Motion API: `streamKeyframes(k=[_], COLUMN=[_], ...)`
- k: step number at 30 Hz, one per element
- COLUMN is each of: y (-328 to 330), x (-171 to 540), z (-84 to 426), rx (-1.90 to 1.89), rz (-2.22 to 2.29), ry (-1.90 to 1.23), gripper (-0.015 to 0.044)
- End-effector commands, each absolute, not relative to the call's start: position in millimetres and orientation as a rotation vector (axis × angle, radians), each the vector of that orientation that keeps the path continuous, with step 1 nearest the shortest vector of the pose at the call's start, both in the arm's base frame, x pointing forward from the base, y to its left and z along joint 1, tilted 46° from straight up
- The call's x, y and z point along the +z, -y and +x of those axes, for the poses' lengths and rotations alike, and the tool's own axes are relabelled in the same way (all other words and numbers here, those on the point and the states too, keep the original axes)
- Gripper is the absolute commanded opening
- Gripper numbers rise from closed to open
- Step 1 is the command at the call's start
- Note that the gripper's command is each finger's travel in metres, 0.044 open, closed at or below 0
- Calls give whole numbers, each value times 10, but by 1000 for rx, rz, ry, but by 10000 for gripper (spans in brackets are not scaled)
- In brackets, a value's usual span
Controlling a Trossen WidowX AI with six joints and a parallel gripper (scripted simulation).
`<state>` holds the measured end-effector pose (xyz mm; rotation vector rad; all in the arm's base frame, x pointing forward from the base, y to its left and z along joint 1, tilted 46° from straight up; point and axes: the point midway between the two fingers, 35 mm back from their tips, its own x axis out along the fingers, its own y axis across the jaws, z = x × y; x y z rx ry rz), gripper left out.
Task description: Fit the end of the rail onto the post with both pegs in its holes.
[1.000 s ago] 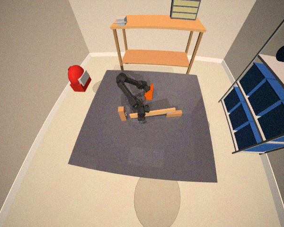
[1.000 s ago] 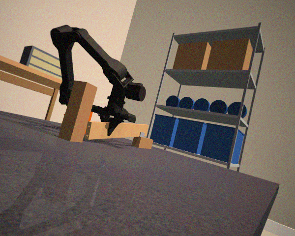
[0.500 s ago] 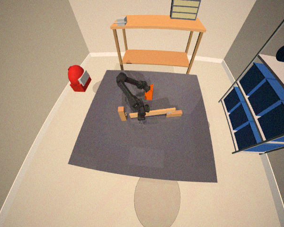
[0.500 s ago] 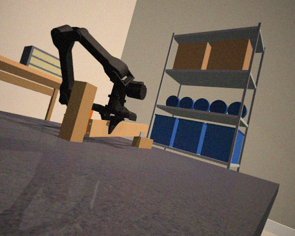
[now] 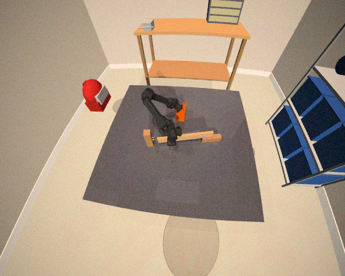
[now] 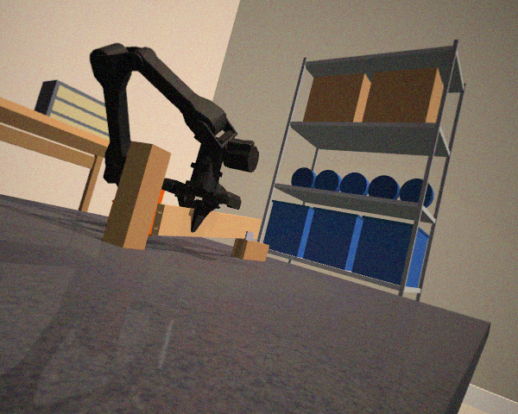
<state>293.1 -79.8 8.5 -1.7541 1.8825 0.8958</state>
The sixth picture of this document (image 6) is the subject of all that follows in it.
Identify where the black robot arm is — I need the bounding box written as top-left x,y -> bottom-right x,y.
90,43 -> 259,187

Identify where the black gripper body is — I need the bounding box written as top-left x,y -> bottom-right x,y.
161,159 -> 241,210

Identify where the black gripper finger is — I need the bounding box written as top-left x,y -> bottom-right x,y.
191,199 -> 220,232
174,194 -> 196,209

